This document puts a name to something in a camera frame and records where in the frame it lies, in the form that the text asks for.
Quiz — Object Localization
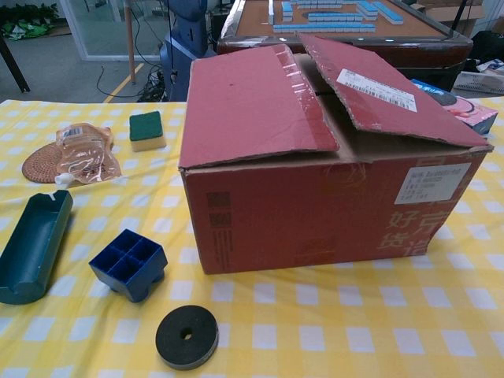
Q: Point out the slanted wooden pole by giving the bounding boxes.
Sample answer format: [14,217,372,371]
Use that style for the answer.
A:
[124,0,137,84]

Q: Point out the blue four-compartment holder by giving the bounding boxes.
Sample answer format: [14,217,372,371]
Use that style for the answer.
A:
[88,228,169,303]

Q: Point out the dark wood mahjong table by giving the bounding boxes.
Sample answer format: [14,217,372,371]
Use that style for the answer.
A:
[216,0,473,94]

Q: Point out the blue pink package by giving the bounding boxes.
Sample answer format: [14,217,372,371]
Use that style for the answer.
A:
[409,77,499,139]

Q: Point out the tangled floor cables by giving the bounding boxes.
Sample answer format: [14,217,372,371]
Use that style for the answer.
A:
[135,65,171,102]

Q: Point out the black slanted table leg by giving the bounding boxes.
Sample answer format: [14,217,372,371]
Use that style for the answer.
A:
[0,37,32,94]

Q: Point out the black bag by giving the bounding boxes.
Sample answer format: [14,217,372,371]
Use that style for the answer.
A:
[470,30,504,74]

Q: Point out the red cardboard shipping box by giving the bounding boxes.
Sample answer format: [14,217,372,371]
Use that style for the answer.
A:
[177,33,495,276]

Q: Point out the white plastic mesh basket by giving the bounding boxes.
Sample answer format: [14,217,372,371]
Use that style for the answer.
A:
[452,70,504,95]

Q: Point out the green plants and bags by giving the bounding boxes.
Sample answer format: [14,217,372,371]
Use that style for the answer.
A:
[0,3,60,40]

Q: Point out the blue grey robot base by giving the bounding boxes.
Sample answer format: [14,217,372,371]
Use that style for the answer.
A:
[159,0,217,102]

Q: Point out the teal plastic trough tray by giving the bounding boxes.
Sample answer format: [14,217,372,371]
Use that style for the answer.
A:
[0,189,75,306]

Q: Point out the clear plastic spout pouch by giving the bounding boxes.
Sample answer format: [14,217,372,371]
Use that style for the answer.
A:
[54,122,123,187]

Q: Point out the green yellow scrub sponge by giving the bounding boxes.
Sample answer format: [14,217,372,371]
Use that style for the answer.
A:
[128,110,167,153]

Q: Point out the black foam disc with hole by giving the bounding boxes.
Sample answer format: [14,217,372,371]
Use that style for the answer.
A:
[155,305,220,371]

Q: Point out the yellow white checkered tablecloth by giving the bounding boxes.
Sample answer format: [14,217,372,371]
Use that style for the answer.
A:
[0,96,504,378]

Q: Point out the white framed glass partition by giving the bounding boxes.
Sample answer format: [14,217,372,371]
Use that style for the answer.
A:
[58,0,166,62]

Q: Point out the round woven rattan coaster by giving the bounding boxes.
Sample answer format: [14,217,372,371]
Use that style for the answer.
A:
[21,141,69,184]

